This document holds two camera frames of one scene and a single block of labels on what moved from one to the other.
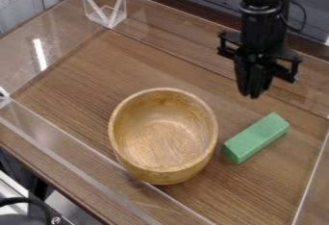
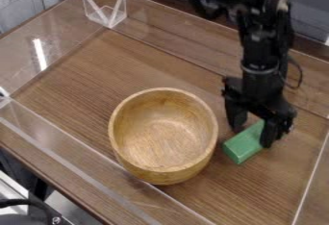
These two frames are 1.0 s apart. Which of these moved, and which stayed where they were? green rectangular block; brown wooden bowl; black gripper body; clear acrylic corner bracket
Moved: black gripper body
Stayed: clear acrylic corner bracket; green rectangular block; brown wooden bowl
